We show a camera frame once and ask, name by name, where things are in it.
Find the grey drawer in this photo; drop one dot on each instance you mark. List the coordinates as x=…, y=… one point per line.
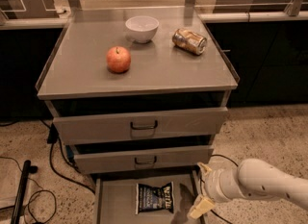
x=100, y=128
x=116, y=201
x=124, y=160

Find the middle grey drawer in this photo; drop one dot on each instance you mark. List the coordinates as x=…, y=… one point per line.
x=124, y=160

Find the blue chip bag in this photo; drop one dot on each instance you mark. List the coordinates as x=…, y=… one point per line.
x=151, y=199

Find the black pole on floor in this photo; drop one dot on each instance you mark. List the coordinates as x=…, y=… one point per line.
x=18, y=203

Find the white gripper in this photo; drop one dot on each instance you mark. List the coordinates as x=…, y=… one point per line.
x=212, y=183

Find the black top drawer handle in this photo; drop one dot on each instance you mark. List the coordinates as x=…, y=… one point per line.
x=133, y=126

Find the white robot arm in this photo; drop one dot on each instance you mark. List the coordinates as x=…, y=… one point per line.
x=252, y=179

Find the red apple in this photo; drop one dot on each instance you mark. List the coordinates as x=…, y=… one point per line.
x=118, y=59

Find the black drawer handle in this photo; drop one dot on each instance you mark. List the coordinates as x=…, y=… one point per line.
x=145, y=160
x=133, y=126

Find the bottom grey drawer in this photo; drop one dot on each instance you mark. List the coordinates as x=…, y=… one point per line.
x=116, y=201

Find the top grey drawer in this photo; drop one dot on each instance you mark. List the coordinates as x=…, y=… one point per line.
x=100, y=128

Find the crushed metal can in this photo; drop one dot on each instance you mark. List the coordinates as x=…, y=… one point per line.
x=190, y=41

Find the white bowl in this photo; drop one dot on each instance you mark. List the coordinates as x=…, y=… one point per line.
x=141, y=28

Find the black middle drawer handle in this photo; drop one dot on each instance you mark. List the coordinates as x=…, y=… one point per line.
x=145, y=160

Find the grey drawer cabinet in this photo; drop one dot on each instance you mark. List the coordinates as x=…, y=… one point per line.
x=161, y=77

